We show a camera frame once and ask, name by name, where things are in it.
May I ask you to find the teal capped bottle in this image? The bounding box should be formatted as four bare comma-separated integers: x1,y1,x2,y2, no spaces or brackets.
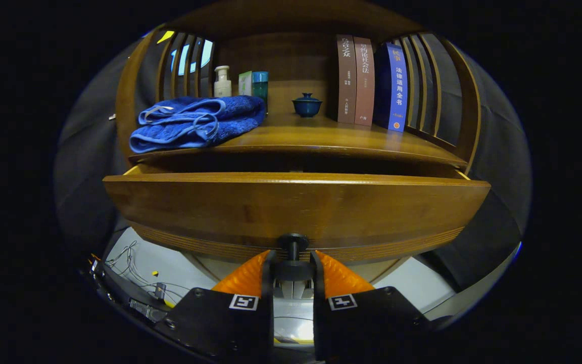
252,71,269,114

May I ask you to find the reddish brown book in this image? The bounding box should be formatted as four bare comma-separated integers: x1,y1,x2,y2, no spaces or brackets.
354,36,375,127

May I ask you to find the white pump bottle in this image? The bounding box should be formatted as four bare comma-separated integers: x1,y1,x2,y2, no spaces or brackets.
214,66,232,98

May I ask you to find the wooden drawer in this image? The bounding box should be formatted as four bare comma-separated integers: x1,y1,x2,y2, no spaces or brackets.
103,164,491,281

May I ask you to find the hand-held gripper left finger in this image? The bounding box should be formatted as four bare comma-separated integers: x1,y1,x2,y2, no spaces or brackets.
155,249,276,362

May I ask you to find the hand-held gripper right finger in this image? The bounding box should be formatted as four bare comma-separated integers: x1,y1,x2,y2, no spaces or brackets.
310,249,430,362

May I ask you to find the wooden countertop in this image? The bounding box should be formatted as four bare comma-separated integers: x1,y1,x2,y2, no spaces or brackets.
128,112,468,170

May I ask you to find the wooden cabinet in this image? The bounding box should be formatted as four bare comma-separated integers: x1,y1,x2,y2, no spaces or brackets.
114,0,482,175

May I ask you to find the dark brown book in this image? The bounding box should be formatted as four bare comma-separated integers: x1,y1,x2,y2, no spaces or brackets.
335,34,357,124

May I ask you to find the blue folded towel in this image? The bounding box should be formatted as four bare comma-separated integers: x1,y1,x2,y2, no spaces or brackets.
129,95,267,154

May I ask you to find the blue book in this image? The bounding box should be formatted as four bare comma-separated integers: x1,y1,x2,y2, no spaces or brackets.
374,42,409,133

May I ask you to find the blue lidded teacup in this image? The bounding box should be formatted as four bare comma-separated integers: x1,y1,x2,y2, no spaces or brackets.
292,93,323,118

